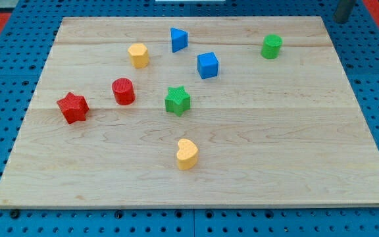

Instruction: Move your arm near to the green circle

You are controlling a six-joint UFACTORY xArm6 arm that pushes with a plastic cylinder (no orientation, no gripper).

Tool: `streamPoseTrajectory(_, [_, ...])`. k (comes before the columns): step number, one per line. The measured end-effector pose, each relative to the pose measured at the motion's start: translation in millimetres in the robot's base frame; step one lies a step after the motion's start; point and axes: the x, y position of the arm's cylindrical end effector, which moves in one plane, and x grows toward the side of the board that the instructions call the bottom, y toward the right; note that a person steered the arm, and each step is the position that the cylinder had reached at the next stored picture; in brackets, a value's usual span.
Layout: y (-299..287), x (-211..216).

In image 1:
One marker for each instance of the green star block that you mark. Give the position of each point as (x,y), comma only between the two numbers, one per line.
(177,100)

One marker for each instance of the yellow heart block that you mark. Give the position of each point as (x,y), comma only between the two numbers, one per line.
(187,154)

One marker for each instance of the blue cube block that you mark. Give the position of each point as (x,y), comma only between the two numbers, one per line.
(207,65)

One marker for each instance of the red cylinder block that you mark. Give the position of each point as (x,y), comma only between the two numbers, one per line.
(123,91)

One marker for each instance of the wooden board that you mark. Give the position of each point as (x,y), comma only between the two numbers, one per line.
(272,133)

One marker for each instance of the blue triangle block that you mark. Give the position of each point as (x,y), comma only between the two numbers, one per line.
(179,39)

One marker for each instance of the yellow hexagon block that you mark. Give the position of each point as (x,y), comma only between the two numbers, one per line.
(138,54)

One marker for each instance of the green cylinder block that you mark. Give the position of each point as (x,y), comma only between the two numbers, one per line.
(271,46)

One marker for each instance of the red star block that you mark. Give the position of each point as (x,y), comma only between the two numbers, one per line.
(73,107)

